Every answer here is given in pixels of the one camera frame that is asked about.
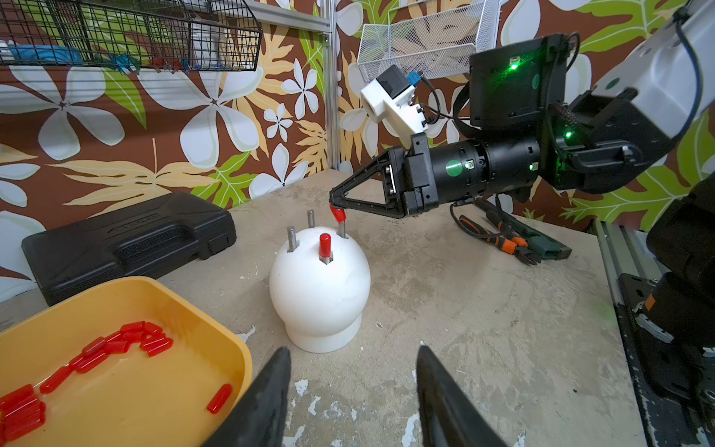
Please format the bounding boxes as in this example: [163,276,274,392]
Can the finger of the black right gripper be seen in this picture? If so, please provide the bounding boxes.
[334,197,405,219]
[330,147,404,204]

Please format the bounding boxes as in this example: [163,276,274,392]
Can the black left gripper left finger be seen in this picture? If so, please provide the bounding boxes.
[203,346,292,447]

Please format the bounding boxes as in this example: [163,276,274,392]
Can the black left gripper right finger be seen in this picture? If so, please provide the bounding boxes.
[416,346,506,447]

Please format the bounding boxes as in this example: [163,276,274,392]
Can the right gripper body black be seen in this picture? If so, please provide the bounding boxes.
[387,132,439,215]

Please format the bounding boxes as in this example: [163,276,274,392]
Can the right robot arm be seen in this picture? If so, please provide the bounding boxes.
[330,1,714,218]

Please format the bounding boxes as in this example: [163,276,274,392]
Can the white sphere with screws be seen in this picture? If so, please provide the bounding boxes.
[269,210,371,354]

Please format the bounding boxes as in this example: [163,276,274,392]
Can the lone red sleeve in tray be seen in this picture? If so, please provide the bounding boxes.
[206,383,233,415]

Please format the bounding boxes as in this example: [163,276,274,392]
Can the yellow plastic tray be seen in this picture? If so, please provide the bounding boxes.
[1,277,253,446]

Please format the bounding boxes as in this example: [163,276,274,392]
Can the orange black pliers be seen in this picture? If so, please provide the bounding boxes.
[456,215,542,266]

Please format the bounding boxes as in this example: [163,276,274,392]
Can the white mesh basket right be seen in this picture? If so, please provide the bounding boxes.
[357,1,501,82]

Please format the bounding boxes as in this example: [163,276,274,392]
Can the black plastic tool case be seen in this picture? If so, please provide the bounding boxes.
[22,192,236,305]

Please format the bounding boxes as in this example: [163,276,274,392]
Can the red sleeve pile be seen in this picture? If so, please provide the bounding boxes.
[1,320,173,445]

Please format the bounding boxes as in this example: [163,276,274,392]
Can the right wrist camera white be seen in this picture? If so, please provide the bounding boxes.
[360,65,428,149]

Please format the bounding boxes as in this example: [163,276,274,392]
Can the dark green handled tool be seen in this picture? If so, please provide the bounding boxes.
[474,199,572,261]

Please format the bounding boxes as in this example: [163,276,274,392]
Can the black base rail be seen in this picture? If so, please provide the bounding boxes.
[591,217,715,447]

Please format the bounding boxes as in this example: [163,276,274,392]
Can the black wire wall basket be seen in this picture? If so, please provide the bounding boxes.
[1,0,264,75]

